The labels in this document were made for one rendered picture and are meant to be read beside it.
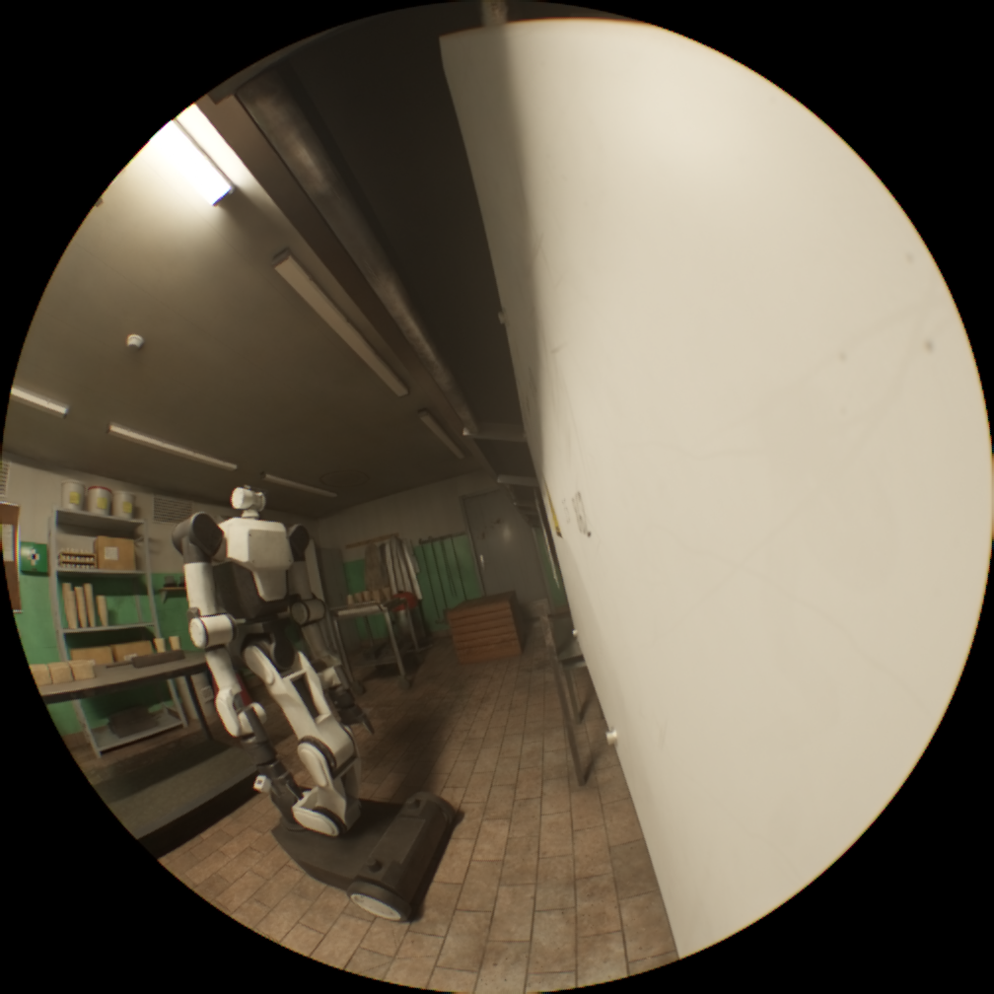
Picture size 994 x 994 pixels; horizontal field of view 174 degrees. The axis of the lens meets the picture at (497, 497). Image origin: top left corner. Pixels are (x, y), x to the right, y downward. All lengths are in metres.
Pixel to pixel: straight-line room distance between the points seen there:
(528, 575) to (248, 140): 5.09
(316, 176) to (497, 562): 5.03
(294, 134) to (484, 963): 1.43
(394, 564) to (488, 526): 1.67
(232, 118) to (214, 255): 1.35
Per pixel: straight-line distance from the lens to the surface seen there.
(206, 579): 1.01
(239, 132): 0.41
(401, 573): 5.44
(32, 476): 4.10
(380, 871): 1.25
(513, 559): 5.07
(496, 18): 0.21
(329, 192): 0.28
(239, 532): 1.05
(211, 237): 1.67
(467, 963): 1.23
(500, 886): 1.35
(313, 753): 1.11
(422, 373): 0.68
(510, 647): 3.60
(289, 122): 0.26
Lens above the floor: 1.12
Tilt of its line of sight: 10 degrees up
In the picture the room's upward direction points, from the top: 14 degrees counter-clockwise
